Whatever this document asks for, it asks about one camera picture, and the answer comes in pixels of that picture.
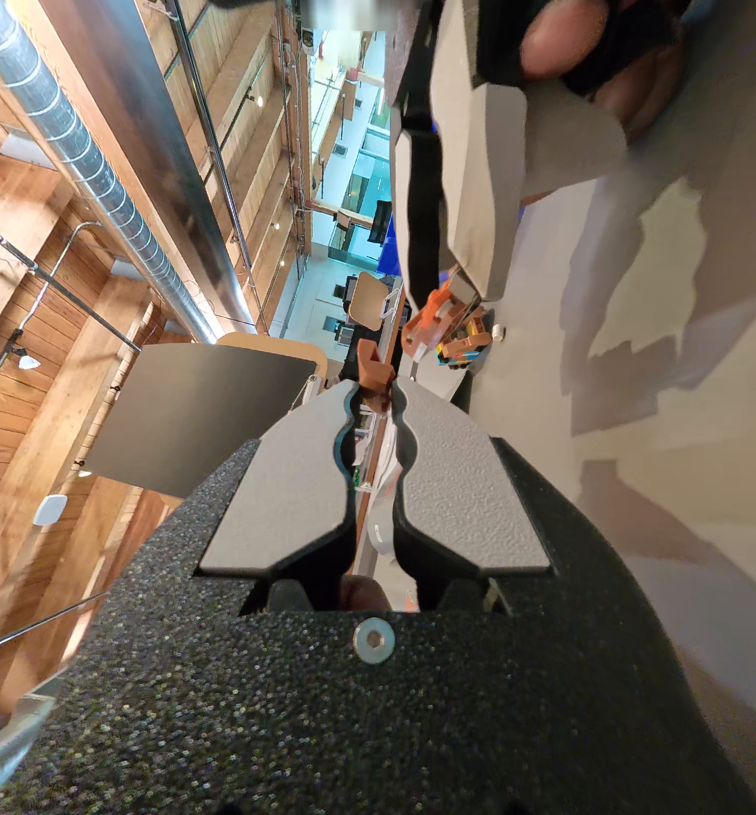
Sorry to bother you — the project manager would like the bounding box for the spiral silver ventilation duct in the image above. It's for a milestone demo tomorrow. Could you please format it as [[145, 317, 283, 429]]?
[[0, 0, 220, 345]]

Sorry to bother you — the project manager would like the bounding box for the smooth silver duct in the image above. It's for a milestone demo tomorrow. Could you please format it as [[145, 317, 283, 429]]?
[[41, 0, 258, 332]]

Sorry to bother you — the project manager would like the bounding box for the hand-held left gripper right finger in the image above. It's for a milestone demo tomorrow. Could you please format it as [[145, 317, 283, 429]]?
[[391, 377, 552, 574]]

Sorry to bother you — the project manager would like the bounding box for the small orange brown brick assembly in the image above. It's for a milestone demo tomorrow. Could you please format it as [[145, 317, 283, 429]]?
[[401, 267, 484, 364]]

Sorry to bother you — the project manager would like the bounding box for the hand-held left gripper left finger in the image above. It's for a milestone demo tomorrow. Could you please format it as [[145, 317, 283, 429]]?
[[199, 380, 360, 574]]

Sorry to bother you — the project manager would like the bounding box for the brown notched brick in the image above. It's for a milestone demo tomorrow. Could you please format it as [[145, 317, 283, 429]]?
[[357, 339, 397, 408]]

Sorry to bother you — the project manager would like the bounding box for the black board with tan rim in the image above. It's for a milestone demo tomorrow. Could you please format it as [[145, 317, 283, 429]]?
[[85, 331, 329, 500]]

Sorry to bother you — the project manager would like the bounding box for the colourful brick model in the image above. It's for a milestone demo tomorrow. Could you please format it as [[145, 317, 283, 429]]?
[[435, 309, 495, 370]]

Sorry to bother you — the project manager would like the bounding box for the grey desk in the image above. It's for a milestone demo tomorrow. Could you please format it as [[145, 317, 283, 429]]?
[[353, 0, 756, 815]]

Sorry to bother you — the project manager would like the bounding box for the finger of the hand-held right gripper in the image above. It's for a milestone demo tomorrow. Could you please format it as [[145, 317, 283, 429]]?
[[391, 129, 447, 308], [428, 0, 628, 302]]

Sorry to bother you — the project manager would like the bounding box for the blue plastic bin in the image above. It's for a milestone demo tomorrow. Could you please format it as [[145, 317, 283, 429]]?
[[377, 213, 411, 276]]

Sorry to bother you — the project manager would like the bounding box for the person's left hand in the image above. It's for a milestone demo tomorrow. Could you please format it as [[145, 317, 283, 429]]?
[[340, 575, 392, 612]]

